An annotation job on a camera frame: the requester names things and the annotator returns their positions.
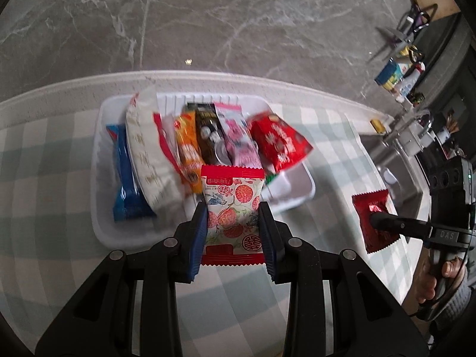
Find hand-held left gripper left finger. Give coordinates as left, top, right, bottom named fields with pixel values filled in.
left=35, top=201, right=209, bottom=357

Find white plastic tray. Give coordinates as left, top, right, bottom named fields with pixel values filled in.
left=91, top=91, right=317, bottom=249

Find person's right forearm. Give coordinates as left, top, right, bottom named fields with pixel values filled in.
left=431, top=268, right=476, bottom=357

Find steel sink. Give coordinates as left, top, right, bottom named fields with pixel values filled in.
left=361, top=134, right=425, bottom=209

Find pink cartoon snack packet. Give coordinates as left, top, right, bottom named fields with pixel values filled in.
left=214, top=103, right=263, bottom=170

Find blue yellow packet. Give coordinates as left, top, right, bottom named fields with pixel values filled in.
left=375, top=59, right=404, bottom=88

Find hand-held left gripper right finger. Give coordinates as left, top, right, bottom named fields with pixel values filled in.
left=258, top=201, right=430, bottom=357

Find red chocolate ball bag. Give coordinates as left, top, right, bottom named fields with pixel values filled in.
left=247, top=113, right=314, bottom=173

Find grey metal scissors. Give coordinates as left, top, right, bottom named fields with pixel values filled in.
left=368, top=30, right=413, bottom=64

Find red white floral packet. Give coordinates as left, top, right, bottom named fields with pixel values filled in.
left=200, top=164, right=266, bottom=266

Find white plastic bottle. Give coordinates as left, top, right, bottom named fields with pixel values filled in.
left=394, top=61, right=426, bottom=95

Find blue snack packet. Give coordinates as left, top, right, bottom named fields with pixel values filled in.
left=105, top=123, right=157, bottom=223

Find black bin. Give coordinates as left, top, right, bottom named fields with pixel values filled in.
left=413, top=15, right=476, bottom=120

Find metal faucet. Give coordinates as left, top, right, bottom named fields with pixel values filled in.
left=385, top=109, right=434, bottom=146

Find person's right hand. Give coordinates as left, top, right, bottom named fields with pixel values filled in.
left=414, top=256, right=469, bottom=306

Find black snack packet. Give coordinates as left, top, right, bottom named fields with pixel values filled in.
left=187, top=102, right=233, bottom=166

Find purple handled scissors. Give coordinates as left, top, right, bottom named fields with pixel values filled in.
left=396, top=4, right=439, bottom=32

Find small red patterned packet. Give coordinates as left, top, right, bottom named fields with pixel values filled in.
left=351, top=189, right=400, bottom=255

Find golden orange wafer packet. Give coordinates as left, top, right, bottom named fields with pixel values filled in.
left=174, top=111, right=206, bottom=195

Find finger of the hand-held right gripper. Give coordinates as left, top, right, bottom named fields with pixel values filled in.
left=368, top=211, right=434, bottom=243

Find green white checked tablecloth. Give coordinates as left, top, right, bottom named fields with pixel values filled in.
left=0, top=102, right=421, bottom=357

